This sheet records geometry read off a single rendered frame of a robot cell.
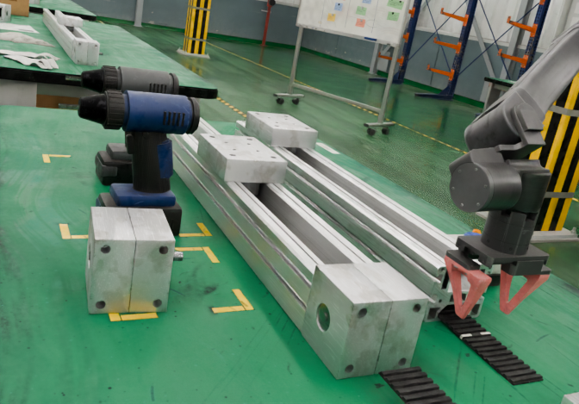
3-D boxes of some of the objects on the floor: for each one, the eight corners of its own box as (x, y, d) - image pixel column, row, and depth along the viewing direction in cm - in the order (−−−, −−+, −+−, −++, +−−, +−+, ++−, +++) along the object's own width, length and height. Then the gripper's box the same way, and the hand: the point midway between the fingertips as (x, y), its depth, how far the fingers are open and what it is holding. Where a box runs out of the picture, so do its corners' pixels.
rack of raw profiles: (366, 79, 1212) (390, -32, 1148) (401, 83, 1254) (426, -23, 1190) (476, 117, 936) (516, -26, 872) (516, 121, 977) (557, -16, 913)
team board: (270, 102, 712) (299, -67, 655) (298, 103, 748) (327, -59, 691) (367, 136, 617) (411, -60, 560) (394, 134, 653) (437, -49, 596)
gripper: (499, 214, 67) (463, 332, 71) (571, 214, 72) (535, 324, 77) (459, 194, 72) (429, 304, 77) (530, 195, 78) (498, 298, 82)
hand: (483, 308), depth 76 cm, fingers open, 8 cm apart
